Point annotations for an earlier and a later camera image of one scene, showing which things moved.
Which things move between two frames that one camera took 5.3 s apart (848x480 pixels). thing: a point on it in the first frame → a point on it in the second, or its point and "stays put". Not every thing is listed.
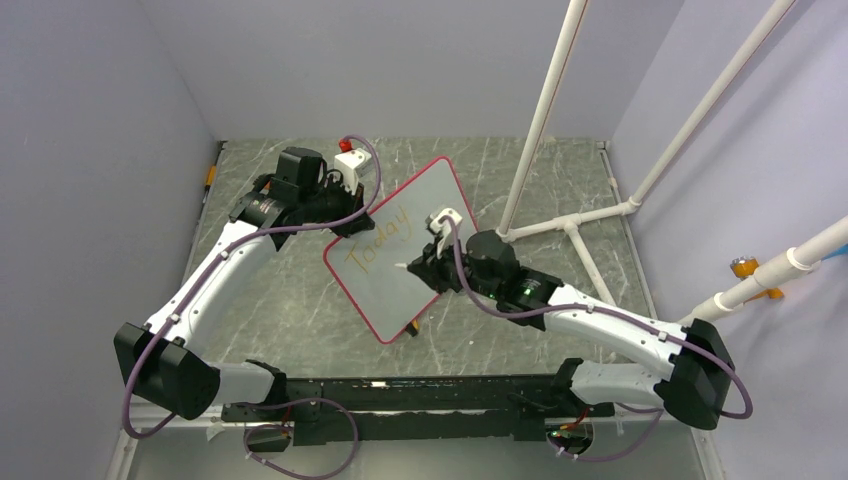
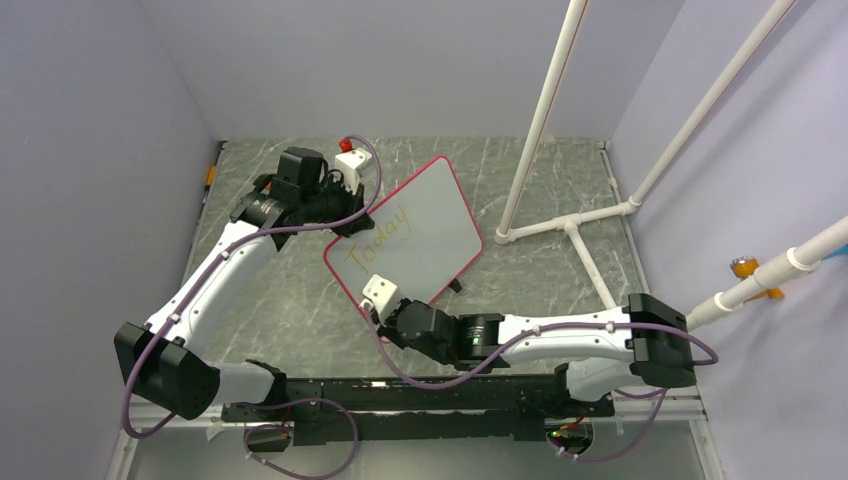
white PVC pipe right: (807, 255) stays put
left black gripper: (353, 202) stays put
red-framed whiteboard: (371, 266) stays put
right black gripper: (430, 268) → (389, 328)
